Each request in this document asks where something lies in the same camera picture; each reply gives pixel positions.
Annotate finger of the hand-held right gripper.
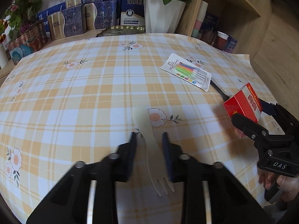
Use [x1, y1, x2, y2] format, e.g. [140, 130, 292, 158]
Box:
[259, 100, 299, 136]
[231, 113, 293, 153]

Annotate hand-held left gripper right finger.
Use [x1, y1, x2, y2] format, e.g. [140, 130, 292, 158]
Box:
[162, 132, 272, 224]

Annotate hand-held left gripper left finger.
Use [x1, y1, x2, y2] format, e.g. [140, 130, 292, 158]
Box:
[26, 132, 138, 224]

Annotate red cigarette box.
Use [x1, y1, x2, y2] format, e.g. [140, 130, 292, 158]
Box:
[222, 83, 263, 140]

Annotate cream plastic fork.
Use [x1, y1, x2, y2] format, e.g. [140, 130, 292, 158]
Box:
[133, 107, 175, 197]

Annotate person's right hand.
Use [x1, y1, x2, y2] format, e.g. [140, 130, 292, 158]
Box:
[258, 169, 299, 201]

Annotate black plastic strip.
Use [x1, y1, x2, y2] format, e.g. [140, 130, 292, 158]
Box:
[210, 80, 234, 99]

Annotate yellow plaid flowered tablecloth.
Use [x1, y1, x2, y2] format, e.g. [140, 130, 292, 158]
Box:
[0, 33, 284, 224]

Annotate purple small box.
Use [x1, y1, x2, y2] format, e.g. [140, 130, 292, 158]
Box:
[223, 35, 237, 53]

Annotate red paper cup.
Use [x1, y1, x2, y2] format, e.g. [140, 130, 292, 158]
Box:
[214, 31, 229, 50]

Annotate colourful candle pack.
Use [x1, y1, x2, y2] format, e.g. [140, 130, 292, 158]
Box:
[160, 53, 212, 92]

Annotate dark blue moon gift box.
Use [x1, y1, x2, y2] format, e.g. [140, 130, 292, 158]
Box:
[203, 12, 220, 32]

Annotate stack of pastel cups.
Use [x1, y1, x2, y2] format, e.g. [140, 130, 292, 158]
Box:
[191, 0, 209, 39]

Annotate wooden shelf unit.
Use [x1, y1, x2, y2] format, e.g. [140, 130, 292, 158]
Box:
[175, 0, 272, 54]

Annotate white faceted flower pot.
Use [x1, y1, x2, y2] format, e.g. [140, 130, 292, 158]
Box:
[143, 0, 187, 33]

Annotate blue box with round logo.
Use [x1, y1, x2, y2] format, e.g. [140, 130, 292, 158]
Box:
[120, 0, 146, 27]

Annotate wavy decorated planter box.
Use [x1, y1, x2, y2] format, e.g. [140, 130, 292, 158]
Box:
[7, 24, 48, 64]

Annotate white ribbed vase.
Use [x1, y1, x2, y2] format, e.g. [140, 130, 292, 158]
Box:
[0, 43, 10, 69]

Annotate blue box with white swoosh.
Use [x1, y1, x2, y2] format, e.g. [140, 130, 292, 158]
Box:
[37, 2, 67, 21]

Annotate pink blossom artificial plant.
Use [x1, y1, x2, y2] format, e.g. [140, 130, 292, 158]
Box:
[0, 0, 62, 36]

